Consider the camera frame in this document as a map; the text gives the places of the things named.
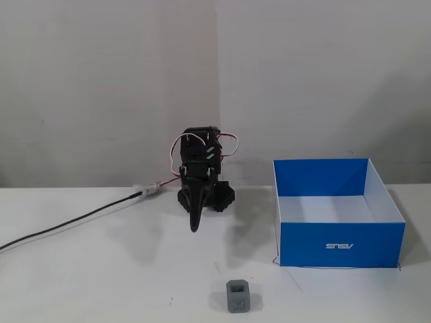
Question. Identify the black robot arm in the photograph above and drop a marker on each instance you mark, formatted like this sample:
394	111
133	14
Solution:
197	144

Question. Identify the blue white cardboard box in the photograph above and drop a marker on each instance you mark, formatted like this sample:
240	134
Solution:
340	235

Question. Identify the gray 3D-printed block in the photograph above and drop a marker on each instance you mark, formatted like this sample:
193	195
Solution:
238	296

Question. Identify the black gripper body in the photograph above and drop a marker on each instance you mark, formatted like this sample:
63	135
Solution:
196	182

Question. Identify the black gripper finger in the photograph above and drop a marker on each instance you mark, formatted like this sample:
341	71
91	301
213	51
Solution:
194	215
203	198

